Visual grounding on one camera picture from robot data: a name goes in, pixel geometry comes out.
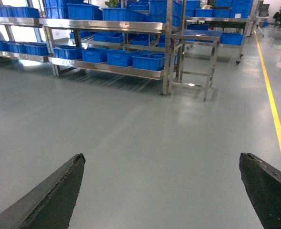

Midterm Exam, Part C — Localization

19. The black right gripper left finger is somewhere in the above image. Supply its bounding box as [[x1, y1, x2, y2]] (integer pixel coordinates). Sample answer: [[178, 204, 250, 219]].
[[0, 154, 85, 229]]

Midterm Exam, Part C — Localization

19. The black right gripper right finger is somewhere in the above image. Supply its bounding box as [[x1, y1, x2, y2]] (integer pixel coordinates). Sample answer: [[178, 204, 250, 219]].
[[239, 153, 281, 229]]

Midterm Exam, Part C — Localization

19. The rear steel shelf rack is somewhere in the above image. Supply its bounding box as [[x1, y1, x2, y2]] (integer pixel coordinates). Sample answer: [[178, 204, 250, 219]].
[[183, 0, 258, 65]]

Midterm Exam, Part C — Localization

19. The steel shelf rack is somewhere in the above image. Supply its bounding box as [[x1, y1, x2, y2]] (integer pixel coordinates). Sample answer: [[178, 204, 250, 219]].
[[183, 0, 258, 65], [0, 0, 184, 94]]

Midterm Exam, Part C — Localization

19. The small steel side table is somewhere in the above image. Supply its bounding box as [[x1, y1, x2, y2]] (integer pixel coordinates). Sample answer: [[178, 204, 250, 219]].
[[168, 29, 222, 101]]

